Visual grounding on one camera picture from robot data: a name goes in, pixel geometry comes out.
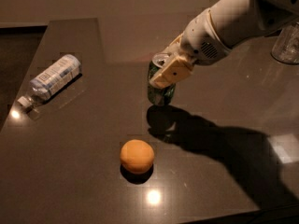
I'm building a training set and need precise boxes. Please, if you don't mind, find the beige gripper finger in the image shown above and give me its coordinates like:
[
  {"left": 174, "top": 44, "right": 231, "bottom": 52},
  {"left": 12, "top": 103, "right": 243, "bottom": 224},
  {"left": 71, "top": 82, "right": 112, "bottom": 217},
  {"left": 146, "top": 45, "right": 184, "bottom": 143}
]
[
  {"left": 149, "top": 53, "right": 193, "bottom": 89},
  {"left": 162, "top": 35, "right": 182, "bottom": 55}
]

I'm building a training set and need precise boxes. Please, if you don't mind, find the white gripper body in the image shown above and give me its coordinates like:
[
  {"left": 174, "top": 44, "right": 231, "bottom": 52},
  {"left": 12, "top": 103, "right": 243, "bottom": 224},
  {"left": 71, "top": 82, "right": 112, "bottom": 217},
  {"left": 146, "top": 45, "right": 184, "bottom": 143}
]
[{"left": 179, "top": 9, "right": 231, "bottom": 65}]

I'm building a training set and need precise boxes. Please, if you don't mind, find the green soda can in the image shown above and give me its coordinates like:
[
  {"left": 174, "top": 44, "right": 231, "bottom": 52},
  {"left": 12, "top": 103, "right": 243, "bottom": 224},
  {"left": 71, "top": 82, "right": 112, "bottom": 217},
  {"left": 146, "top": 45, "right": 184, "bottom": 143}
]
[{"left": 148, "top": 53, "right": 176, "bottom": 106}]

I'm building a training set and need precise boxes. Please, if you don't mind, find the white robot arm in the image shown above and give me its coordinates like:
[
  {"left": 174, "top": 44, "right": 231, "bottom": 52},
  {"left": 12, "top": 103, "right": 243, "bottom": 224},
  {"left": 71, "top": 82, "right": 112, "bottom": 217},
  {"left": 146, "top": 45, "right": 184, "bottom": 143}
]
[{"left": 149, "top": 0, "right": 299, "bottom": 89}]

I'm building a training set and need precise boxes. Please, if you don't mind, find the glass jar of nuts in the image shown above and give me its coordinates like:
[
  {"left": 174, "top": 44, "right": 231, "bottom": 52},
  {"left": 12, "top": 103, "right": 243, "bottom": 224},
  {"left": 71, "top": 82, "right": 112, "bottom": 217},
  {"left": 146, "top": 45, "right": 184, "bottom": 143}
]
[{"left": 271, "top": 22, "right": 299, "bottom": 64}]

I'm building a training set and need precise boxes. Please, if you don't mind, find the orange fruit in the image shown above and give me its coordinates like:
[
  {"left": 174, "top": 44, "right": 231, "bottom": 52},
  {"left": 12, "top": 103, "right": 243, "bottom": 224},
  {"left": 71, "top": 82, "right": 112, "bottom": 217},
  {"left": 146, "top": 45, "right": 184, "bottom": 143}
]
[{"left": 120, "top": 139, "right": 154, "bottom": 175}]

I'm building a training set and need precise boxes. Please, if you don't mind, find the clear plastic water bottle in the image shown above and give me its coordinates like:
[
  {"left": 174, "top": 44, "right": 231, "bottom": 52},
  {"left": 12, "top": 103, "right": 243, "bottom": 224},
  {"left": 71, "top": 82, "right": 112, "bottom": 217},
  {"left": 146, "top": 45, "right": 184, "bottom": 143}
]
[{"left": 17, "top": 54, "right": 81, "bottom": 110}]

